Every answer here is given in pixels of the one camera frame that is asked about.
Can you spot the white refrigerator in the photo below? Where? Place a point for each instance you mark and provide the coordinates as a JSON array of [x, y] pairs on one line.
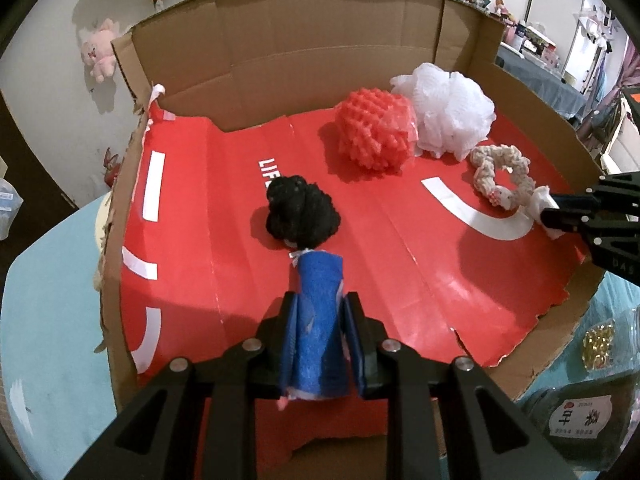
[[575, 27]]

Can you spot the white plastic bag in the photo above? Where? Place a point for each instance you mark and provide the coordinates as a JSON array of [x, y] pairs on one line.
[[10, 204]]

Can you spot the pink plush on wall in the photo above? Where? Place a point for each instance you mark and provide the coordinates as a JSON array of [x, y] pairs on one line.
[[97, 52]]

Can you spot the red mesh bath pouf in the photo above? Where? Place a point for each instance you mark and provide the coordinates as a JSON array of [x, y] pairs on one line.
[[377, 129]]

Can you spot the white mesh bath pouf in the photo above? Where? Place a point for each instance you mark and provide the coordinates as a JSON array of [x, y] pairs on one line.
[[453, 114]]

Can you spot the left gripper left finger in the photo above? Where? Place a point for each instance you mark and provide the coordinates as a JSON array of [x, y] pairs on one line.
[[195, 420]]

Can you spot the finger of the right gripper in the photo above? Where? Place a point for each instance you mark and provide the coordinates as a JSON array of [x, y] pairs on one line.
[[570, 217]]

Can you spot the small jar gold capsules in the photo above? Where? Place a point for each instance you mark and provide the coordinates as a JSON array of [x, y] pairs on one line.
[[612, 344]]

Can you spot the cardboard box red interior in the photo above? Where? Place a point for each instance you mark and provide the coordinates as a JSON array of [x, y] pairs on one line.
[[235, 93]]

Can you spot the cream knitted scrunchie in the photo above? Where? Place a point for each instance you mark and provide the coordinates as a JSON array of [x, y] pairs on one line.
[[501, 175]]

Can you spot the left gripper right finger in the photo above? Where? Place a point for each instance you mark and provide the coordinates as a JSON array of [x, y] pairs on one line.
[[444, 420]]

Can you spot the black fluffy scrunchie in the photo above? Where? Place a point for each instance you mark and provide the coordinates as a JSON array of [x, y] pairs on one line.
[[300, 213]]

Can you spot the blue cloth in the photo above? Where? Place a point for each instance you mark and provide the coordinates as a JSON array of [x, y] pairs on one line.
[[313, 364]]

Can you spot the side table grey cloth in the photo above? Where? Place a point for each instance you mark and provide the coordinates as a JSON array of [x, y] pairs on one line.
[[563, 98]]

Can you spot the large jar dark tea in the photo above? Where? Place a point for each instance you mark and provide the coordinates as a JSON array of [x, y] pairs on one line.
[[588, 423]]

